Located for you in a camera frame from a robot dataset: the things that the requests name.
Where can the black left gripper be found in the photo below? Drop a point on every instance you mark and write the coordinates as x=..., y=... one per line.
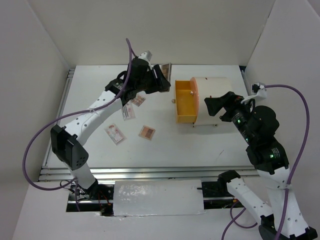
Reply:
x=159, y=84

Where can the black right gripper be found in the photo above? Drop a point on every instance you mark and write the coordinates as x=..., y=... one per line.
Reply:
x=231, y=100

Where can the brown multi-shade eyeshadow palette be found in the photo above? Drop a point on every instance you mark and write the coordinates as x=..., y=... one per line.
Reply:
x=166, y=69

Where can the cream cylindrical drawer organizer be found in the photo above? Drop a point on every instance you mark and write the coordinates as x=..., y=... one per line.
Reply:
x=206, y=93

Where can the orange top drawer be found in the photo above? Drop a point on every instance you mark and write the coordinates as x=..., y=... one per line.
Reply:
x=194, y=87

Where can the orange drawer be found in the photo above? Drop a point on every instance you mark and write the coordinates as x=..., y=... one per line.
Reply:
x=186, y=105
x=194, y=87

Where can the square four-shade eyeshadow palette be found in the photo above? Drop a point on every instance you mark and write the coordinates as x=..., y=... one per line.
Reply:
x=147, y=132

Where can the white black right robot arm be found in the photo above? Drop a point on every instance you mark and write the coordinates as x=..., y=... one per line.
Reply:
x=282, y=220

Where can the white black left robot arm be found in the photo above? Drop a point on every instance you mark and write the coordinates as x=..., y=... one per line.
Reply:
x=67, y=142

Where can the clear false lashes box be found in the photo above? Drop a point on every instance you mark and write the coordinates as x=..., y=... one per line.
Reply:
x=128, y=112

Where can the clear pink nails box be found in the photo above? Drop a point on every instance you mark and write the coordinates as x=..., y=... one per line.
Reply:
x=115, y=134

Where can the white foil-taped cover panel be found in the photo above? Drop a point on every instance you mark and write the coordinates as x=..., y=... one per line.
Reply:
x=158, y=198

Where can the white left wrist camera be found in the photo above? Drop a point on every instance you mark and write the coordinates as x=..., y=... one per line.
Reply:
x=146, y=56

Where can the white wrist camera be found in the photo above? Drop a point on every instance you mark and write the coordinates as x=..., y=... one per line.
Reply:
x=259, y=93
x=146, y=56

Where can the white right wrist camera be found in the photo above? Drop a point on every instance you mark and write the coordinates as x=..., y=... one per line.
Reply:
x=259, y=93

